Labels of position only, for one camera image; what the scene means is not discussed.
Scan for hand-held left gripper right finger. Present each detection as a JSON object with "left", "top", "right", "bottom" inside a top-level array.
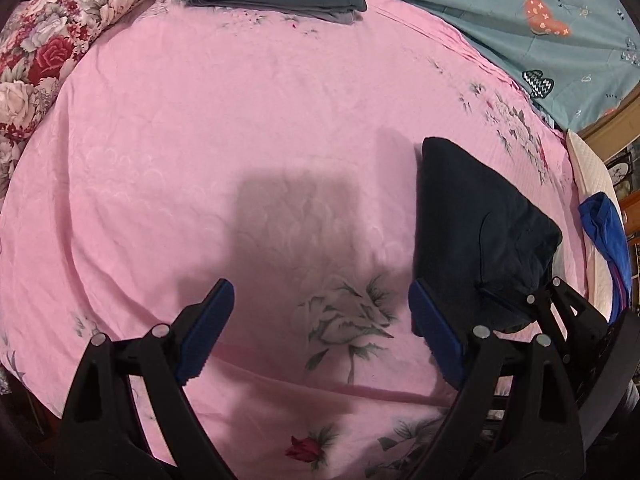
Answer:
[{"left": 409, "top": 280, "right": 587, "bottom": 480}]

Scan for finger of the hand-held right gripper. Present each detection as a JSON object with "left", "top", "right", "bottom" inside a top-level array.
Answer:
[{"left": 477, "top": 276, "right": 610, "bottom": 356}]

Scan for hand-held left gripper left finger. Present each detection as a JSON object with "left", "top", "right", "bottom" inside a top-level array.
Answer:
[{"left": 54, "top": 278, "right": 237, "bottom": 480}]

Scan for dark navy pants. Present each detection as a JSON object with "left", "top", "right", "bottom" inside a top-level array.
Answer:
[{"left": 416, "top": 136, "right": 564, "bottom": 332}]

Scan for blue garment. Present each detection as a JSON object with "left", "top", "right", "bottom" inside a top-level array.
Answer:
[{"left": 578, "top": 194, "right": 634, "bottom": 313}]

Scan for display cabinet with plates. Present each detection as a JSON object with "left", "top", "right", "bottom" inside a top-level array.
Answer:
[{"left": 604, "top": 137, "right": 640, "bottom": 311}]

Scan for white textured pillow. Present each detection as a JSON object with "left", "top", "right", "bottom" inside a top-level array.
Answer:
[{"left": 566, "top": 130, "right": 632, "bottom": 326}]

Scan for pink floral bedsheet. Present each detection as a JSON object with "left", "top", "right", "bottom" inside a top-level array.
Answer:
[{"left": 0, "top": 0, "right": 601, "bottom": 480}]

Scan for wooden headboard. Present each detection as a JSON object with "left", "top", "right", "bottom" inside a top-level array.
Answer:
[{"left": 580, "top": 91, "right": 640, "bottom": 162}]

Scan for teal heart-print blanket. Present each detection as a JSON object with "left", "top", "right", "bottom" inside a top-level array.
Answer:
[{"left": 320, "top": 0, "right": 640, "bottom": 133}]

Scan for red and white floral quilt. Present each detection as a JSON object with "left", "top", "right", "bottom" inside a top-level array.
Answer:
[{"left": 0, "top": 0, "right": 188, "bottom": 196}]

